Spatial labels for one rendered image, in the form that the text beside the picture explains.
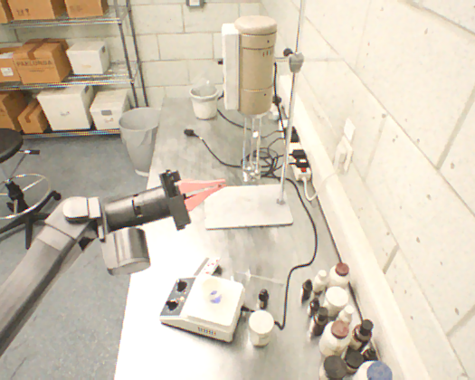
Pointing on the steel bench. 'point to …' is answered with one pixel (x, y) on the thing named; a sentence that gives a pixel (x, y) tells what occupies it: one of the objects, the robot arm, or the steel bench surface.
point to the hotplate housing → (205, 321)
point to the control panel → (178, 297)
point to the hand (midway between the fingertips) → (221, 184)
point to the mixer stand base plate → (246, 208)
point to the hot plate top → (217, 314)
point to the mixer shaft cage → (251, 170)
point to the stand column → (292, 99)
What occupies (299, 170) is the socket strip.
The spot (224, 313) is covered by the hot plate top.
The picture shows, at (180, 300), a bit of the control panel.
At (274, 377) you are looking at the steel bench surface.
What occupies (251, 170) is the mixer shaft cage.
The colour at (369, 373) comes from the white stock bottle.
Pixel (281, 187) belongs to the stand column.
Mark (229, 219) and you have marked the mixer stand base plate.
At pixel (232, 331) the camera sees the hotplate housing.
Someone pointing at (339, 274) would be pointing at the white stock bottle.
